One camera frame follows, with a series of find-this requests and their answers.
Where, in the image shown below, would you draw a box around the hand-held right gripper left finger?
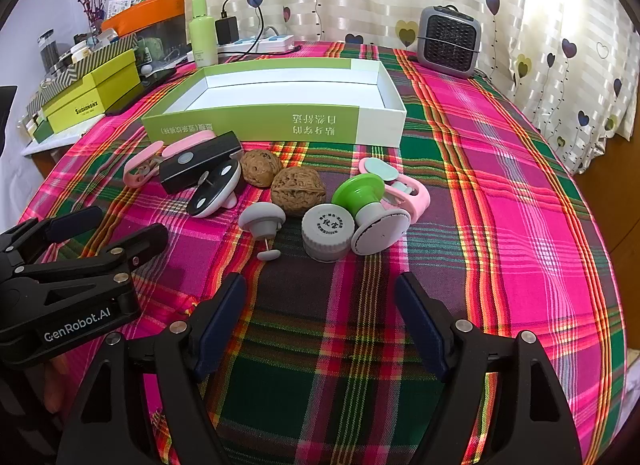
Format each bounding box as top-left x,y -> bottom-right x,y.
57,272 -> 248,465

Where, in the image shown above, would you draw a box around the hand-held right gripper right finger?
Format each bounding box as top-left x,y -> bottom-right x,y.
395,272 -> 583,465

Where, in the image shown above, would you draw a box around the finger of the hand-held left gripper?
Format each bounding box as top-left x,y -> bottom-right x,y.
0,223 -> 170,331
0,206 -> 104,266

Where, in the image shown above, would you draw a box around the plain pink clip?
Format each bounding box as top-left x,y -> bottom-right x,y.
122,135 -> 218,190

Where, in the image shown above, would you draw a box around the green white round device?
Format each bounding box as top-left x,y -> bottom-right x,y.
332,176 -> 412,256

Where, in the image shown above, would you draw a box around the grey mushroom-shaped device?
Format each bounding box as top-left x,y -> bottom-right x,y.
238,202 -> 287,262

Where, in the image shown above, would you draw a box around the pink white roller block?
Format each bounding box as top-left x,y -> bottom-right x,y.
382,176 -> 432,222

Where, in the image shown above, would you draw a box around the black oval device white dots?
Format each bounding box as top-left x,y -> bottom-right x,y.
187,161 -> 242,218

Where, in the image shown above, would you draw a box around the small white jar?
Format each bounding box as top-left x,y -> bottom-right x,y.
301,204 -> 357,263

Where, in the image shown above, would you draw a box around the brown walnut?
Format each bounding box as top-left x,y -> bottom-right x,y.
270,167 -> 327,210
241,149 -> 283,189

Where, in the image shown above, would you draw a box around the black rectangular device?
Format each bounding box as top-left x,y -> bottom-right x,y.
159,131 -> 244,194

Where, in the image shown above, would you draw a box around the green white cardboard box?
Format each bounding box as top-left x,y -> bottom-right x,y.
141,57 -> 407,148

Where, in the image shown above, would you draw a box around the person's left hand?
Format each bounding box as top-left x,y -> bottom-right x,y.
42,377 -> 68,414

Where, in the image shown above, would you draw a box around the white side table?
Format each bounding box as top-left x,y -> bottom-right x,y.
22,134 -> 76,156

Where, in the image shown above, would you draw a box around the yellow-green shoebox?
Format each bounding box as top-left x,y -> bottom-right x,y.
40,48 -> 142,134

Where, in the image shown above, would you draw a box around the pink green plaid tablecloth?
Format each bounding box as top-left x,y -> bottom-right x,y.
20,40 -> 628,465

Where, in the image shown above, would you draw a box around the black phone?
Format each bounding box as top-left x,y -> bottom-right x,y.
102,66 -> 177,116

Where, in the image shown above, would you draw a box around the zigzag patterned box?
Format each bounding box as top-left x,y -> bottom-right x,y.
27,34 -> 138,116

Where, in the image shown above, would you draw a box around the dark glass jar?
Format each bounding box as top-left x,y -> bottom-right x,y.
39,30 -> 62,70

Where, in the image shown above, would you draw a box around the dark clear storage box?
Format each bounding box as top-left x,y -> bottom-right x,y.
137,27 -> 192,66

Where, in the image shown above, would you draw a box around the orange plastic bin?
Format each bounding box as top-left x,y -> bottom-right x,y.
101,0 -> 186,36

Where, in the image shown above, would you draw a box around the light green bottle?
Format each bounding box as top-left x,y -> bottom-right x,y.
188,0 -> 219,68

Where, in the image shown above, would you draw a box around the black charger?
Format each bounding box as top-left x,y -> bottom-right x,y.
215,16 -> 240,46

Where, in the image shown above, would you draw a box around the white blue power strip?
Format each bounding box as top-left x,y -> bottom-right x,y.
217,34 -> 296,53

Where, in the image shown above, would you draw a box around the grey space heater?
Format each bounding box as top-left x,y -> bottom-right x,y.
416,6 -> 483,80

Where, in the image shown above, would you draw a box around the black charger cable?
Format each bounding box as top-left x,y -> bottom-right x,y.
221,0 -> 303,53

